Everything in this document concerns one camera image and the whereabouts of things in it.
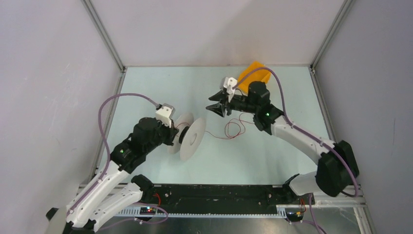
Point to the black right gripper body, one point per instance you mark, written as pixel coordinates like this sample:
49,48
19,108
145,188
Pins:
239,103

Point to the white perforated cable spool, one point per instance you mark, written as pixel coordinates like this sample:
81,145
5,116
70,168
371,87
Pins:
190,134

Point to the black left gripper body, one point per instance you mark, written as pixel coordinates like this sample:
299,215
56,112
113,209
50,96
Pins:
163,134

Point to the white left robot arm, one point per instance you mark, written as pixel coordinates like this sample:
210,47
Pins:
93,207

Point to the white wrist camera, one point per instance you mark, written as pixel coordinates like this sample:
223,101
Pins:
164,113
229,84

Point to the slotted cable duct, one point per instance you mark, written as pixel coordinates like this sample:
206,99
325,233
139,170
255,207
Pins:
141,211

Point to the aluminium frame post left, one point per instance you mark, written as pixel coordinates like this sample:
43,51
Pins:
99,25

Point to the aluminium frame post right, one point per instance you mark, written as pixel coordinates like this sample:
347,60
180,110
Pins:
332,31

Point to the aluminium frame post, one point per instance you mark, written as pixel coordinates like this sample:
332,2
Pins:
99,25
332,31

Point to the yellow plastic bin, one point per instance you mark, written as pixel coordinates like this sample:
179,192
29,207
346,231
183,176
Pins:
260,75

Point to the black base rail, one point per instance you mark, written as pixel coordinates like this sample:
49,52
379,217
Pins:
219,198

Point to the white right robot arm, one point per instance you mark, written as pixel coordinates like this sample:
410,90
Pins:
335,161

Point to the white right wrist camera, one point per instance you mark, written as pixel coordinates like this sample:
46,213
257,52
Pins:
229,84

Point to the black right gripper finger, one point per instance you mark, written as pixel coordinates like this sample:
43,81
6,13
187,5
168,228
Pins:
217,108
221,96

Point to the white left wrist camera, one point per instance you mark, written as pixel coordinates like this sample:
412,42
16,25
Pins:
164,113

